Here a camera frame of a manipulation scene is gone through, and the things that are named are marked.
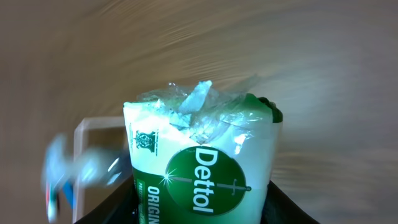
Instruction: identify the purple soap pump bottle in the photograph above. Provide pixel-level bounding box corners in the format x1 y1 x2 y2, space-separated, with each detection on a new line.
41 134 132 223

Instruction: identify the white cardboard box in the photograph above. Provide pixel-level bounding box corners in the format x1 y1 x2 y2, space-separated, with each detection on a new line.
72 116 132 223

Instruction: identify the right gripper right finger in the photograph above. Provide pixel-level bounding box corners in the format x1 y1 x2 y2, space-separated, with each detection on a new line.
262 181 320 224

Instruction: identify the green Dettol soap packet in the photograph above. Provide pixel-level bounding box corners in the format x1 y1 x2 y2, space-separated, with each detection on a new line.
123 76 283 224

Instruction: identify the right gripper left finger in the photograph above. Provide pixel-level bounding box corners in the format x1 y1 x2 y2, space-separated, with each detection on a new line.
75 176 139 224

